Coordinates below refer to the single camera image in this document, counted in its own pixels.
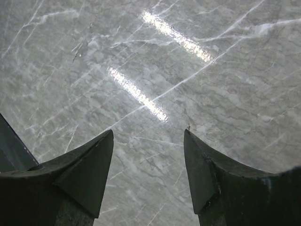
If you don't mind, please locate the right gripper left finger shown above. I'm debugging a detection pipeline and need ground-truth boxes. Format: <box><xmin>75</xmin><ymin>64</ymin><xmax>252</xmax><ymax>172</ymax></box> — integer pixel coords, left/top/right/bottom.
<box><xmin>0</xmin><ymin>130</ymin><xmax>114</xmax><ymax>226</ymax></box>

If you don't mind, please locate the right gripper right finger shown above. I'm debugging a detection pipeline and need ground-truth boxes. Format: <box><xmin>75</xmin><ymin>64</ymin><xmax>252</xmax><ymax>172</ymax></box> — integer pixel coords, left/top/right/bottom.
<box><xmin>183</xmin><ymin>130</ymin><xmax>301</xmax><ymax>226</ymax></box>

